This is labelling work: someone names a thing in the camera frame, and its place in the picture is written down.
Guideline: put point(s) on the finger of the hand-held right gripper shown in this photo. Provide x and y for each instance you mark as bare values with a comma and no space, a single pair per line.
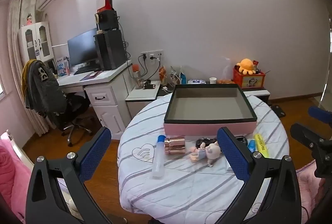
317,113
303,133

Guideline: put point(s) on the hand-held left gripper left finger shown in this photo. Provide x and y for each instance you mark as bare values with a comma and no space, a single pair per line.
94,154

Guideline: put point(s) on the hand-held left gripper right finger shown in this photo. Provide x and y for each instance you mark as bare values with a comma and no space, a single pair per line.
233,154

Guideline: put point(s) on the pink pig doll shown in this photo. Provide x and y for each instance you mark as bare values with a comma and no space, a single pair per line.
207,152

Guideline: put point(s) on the black remote control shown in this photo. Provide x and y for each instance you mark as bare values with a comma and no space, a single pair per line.
205,141

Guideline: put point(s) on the pink and black box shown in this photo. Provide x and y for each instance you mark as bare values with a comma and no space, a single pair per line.
207,128

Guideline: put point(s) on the rose gold metal cup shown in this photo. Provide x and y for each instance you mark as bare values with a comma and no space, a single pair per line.
175,145

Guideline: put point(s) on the clear bottle with blue cap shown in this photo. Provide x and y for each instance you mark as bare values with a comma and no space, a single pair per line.
158,161

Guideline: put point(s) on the blue marker pen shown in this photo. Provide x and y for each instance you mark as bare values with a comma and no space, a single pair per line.
251,146

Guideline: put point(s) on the pink floral bedding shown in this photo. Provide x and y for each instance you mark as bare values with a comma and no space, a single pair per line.
306,187

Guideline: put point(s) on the black floor scale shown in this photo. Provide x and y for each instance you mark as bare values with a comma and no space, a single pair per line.
277,110

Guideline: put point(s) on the white desk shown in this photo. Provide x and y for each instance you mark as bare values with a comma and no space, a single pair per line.
103,110

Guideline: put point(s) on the pile of small oranges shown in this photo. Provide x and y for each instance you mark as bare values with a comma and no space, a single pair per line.
224,81

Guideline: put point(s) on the red printed toy box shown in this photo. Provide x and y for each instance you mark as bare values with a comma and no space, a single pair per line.
250,81

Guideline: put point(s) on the white paper cup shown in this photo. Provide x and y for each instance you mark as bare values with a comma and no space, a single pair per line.
213,80

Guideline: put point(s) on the black and white low cabinet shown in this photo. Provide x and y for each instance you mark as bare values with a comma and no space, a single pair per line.
142,93

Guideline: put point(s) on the wet wipes pack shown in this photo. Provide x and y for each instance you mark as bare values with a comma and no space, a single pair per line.
196,81

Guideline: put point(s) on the black keyboard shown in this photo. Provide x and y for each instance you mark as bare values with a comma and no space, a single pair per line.
85,70

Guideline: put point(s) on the black office chair with jacket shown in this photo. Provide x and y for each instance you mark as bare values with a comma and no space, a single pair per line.
39,89

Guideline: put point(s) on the clear plastic bag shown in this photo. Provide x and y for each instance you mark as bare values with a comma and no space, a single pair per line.
227,68

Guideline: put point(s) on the pink blanket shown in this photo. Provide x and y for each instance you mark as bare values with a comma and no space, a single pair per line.
10,174

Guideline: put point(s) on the orange octopus plush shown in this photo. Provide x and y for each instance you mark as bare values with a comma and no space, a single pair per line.
245,65

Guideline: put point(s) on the bottle with orange lid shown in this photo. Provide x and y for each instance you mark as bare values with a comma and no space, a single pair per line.
136,75

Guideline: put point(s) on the blue and white bag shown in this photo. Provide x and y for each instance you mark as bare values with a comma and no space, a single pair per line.
182,77

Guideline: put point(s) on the blue and white boxes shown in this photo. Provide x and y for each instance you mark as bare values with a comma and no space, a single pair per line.
62,66

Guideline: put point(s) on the orange snack bag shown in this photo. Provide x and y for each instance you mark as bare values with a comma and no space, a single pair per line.
162,75

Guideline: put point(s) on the yellow cloth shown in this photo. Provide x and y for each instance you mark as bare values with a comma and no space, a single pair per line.
25,76

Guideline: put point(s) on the black computer monitor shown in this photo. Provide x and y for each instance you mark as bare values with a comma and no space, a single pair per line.
83,50

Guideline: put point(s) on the black computer tower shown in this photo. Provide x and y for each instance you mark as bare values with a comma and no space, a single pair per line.
110,50

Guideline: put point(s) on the white glass-door cabinet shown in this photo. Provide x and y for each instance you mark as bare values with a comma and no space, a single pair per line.
39,32

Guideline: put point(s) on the black speaker box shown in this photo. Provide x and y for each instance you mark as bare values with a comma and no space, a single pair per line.
107,20

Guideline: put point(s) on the red cardboard box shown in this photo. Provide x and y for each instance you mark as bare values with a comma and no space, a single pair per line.
107,5

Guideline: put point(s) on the small red figurine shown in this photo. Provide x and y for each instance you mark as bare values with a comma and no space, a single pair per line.
29,19

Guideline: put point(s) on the white wall outlet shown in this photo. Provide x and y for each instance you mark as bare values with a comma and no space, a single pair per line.
151,55

